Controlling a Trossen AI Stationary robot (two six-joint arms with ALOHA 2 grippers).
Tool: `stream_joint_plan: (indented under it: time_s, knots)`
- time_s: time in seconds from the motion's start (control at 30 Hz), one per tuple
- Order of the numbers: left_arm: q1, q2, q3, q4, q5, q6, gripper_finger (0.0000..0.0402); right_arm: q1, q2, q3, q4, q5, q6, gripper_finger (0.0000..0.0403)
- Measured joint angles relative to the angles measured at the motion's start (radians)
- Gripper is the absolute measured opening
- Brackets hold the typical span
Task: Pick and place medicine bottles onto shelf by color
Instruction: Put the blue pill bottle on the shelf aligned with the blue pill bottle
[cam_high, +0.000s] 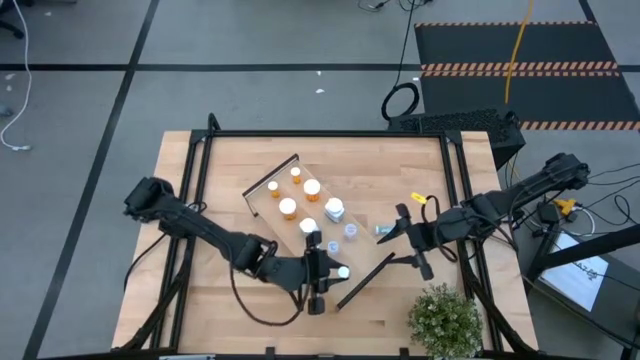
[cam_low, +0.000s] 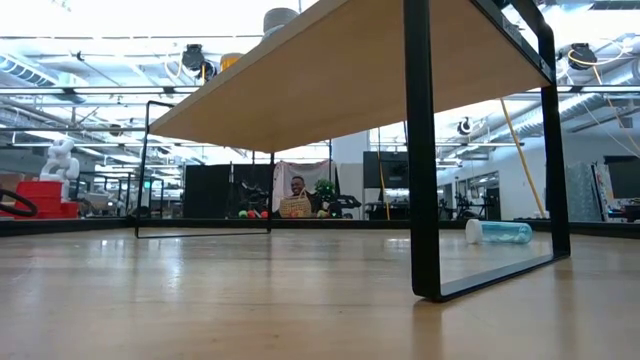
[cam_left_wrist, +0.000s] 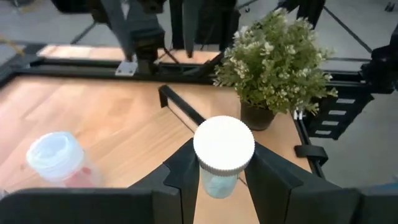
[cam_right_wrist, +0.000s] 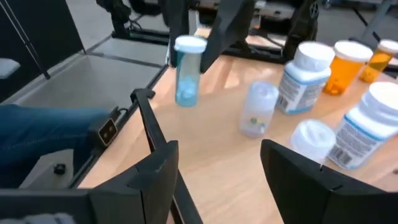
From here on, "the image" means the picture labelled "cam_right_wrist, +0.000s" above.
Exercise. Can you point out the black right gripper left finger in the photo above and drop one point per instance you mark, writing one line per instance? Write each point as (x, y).
(149, 193)

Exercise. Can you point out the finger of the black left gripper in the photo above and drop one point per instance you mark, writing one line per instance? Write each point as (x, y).
(178, 18)
(230, 28)

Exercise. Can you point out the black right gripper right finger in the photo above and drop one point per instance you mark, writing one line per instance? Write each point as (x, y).
(298, 186)

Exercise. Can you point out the translucent pill bottle white cap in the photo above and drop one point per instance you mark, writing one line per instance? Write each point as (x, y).
(312, 138)

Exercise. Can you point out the blue vial white cap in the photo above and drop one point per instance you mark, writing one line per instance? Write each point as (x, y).
(188, 84)

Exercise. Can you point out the clear pill bottle mixed pills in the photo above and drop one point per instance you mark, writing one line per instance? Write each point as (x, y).
(258, 109)

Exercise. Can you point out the white bottle blue label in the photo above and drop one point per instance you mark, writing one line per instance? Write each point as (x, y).
(367, 130)
(303, 84)

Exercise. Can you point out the large orange pill bottle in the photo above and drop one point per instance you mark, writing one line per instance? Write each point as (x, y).
(343, 71)

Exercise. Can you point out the small orange pill bottle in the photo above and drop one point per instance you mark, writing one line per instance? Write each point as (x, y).
(376, 62)

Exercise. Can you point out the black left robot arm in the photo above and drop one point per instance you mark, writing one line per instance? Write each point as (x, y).
(300, 28)

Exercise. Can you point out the wooden shelf black metal legs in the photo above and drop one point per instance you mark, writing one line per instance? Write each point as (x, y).
(224, 161)

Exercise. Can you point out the black knob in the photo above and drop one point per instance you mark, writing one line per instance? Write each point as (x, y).
(59, 169)

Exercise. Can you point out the person's leg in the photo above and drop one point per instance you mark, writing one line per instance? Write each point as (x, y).
(37, 133)

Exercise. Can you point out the black panel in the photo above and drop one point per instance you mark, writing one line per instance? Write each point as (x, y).
(40, 37)

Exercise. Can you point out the grey pad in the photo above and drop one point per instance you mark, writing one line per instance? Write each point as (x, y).
(9, 68)

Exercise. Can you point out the black depth camera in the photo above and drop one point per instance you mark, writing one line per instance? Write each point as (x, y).
(107, 132)

